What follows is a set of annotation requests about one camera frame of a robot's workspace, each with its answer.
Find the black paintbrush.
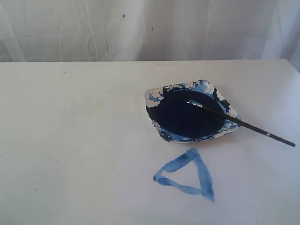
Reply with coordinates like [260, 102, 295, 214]
[184, 99, 296, 147]

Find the blue painted triangle mark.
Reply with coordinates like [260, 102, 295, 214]
[153, 148, 215, 202]

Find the square white plate blue paint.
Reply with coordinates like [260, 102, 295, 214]
[144, 79, 241, 143]

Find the white backdrop sheet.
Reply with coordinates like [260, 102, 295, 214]
[0, 0, 300, 63]

